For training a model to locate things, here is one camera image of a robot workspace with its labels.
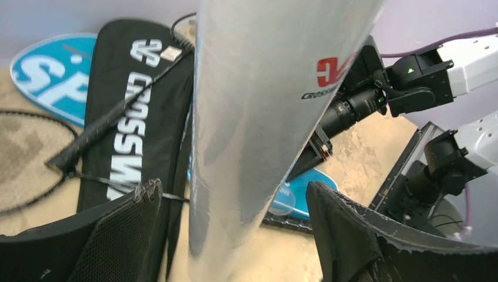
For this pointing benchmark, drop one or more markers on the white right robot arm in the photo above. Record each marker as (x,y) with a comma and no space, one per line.
(422,79)

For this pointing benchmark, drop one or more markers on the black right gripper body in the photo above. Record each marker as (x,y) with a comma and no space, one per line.
(359,96)

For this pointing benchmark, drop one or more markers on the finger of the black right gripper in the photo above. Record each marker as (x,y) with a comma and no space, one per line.
(307,160)

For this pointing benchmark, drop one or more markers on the black badminton racket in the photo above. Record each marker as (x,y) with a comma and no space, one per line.
(116,109)
(39,155)

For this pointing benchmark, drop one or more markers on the blue racket cover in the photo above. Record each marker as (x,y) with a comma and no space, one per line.
(53,74)

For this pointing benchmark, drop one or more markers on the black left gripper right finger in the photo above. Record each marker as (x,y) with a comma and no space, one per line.
(356,243)

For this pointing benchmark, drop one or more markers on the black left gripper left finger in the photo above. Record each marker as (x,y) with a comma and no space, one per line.
(109,242)

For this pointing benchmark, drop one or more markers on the white shuttlecock tube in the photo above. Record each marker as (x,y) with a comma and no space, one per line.
(265,72)

